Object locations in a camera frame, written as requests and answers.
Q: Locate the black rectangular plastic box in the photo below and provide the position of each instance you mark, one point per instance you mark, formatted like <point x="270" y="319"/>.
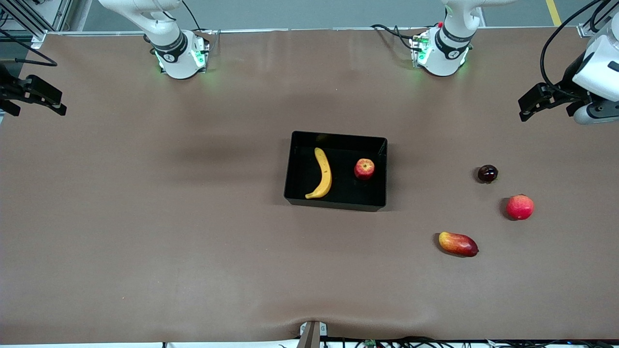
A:
<point x="338" y="193"/>

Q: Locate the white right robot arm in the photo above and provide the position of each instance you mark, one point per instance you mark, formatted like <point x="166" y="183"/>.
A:
<point x="175" y="52"/>

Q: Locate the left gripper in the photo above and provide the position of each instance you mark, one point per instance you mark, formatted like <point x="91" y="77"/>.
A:
<point x="566" y="92"/>

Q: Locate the small red yellow apple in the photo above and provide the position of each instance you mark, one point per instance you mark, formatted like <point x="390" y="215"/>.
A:
<point x="364" y="169"/>

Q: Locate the red yellow mango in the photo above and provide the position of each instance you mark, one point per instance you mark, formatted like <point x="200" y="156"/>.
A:
<point x="458" y="244"/>

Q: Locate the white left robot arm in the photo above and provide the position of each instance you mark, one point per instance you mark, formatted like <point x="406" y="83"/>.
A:
<point x="447" y="48"/>

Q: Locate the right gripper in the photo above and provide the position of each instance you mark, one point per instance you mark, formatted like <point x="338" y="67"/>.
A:
<point x="9" y="90"/>

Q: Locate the yellow banana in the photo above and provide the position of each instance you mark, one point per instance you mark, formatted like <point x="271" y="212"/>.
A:
<point x="325" y="176"/>

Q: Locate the round red peach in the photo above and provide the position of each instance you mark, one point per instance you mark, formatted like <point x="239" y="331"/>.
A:
<point x="520" y="207"/>

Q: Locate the aluminium frame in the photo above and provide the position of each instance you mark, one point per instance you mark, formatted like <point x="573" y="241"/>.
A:
<point x="34" y="21"/>

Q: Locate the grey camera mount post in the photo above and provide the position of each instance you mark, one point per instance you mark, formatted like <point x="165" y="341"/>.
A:
<point x="312" y="336"/>

